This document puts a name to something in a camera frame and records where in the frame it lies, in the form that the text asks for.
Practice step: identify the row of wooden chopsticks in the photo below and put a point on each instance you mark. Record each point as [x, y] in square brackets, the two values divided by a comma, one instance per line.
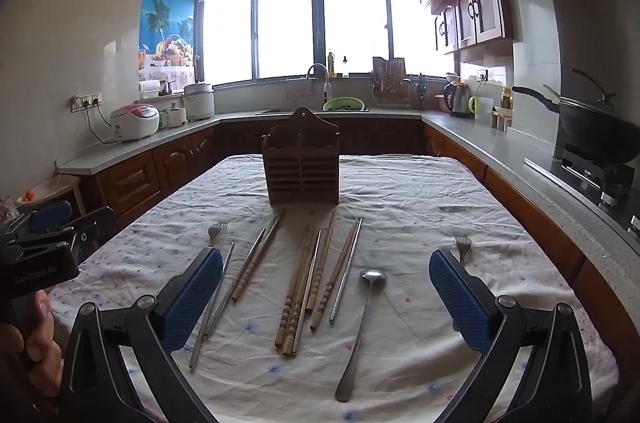
[295, 303]

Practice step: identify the spice jar set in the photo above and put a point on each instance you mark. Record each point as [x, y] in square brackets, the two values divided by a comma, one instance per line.
[501, 119]

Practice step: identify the round wooden stool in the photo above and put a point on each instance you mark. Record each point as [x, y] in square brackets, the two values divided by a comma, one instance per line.
[55, 190]

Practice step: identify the wall outlet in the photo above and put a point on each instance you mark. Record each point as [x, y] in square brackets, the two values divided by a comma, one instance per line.
[481, 75]

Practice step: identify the wooden utensil holder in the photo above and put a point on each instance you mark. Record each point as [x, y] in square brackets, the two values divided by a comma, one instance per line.
[300, 173]

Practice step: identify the metal spoon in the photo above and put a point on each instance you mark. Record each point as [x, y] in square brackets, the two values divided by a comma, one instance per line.
[372, 279]

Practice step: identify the metal chopstick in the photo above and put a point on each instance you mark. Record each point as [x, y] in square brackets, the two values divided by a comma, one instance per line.
[345, 273]
[240, 275]

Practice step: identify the steel electric kettle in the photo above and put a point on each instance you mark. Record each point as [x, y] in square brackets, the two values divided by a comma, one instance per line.
[457, 99]

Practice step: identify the green colander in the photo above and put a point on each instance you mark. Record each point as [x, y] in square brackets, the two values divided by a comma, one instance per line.
[343, 104]

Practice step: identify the floral white tablecloth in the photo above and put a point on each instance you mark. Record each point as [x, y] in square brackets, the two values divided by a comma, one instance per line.
[400, 203]

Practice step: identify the wall power strip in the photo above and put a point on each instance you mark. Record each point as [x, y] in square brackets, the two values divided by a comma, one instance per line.
[86, 101]

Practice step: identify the dish rack with cutting boards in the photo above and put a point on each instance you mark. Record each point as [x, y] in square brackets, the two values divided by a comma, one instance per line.
[389, 80]

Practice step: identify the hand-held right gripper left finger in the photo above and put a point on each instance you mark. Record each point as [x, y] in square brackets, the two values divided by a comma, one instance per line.
[192, 298]

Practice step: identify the small white electric pot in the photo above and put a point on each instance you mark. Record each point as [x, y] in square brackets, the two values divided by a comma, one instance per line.
[175, 115]

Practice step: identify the white and red rice cooker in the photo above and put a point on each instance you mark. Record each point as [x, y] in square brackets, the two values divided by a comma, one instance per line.
[135, 123]

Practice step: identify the chrome kitchen faucet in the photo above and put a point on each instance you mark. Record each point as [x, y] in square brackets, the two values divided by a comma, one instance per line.
[325, 83]

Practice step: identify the gas stove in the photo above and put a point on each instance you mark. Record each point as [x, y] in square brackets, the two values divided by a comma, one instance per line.
[595, 178]

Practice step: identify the person's left hand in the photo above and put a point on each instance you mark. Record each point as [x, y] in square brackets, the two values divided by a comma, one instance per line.
[35, 348]

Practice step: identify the large kitchen window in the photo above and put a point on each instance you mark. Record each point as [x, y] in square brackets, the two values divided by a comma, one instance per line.
[290, 28]

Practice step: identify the metal fork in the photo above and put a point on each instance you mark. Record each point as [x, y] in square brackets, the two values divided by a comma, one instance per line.
[462, 245]
[200, 343]
[217, 233]

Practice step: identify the black wok with lid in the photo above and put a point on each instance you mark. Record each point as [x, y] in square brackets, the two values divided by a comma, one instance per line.
[590, 123]

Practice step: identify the tropical fruit wall poster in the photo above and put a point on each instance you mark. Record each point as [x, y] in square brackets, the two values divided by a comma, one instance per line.
[167, 28]

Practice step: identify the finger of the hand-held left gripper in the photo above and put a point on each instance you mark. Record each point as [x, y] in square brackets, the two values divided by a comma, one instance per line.
[50, 213]
[95, 228]

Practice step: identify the grey kitchen countertop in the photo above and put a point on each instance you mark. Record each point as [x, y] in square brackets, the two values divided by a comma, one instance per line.
[500, 148]

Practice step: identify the wooden lower cabinets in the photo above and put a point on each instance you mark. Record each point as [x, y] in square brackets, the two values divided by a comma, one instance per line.
[130, 180]

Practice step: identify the yellow bottle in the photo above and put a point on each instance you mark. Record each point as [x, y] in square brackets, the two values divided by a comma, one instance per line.
[331, 64]

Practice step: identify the large white cooker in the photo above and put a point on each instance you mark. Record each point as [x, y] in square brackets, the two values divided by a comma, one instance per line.
[199, 100]

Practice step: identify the green cup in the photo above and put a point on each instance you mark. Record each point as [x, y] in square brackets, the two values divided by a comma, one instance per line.
[474, 104]

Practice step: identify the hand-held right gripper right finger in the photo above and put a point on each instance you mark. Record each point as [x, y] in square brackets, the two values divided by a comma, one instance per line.
[460, 298]

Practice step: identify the small clear bottle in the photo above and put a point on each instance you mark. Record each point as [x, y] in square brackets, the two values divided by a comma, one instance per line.
[345, 66]

